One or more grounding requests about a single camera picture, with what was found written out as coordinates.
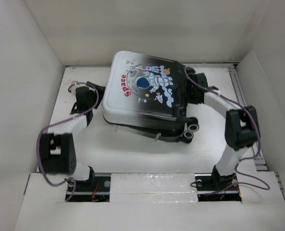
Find black white astronaut suitcase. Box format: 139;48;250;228
102;51;199;143

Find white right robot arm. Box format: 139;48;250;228
184;66;261;196

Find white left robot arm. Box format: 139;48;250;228
36;81;105;191

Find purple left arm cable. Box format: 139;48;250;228
36;81;99;202

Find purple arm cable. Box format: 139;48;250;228
184;66;270;196
36;81;99;202

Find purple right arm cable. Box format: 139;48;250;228
184;66;270;196

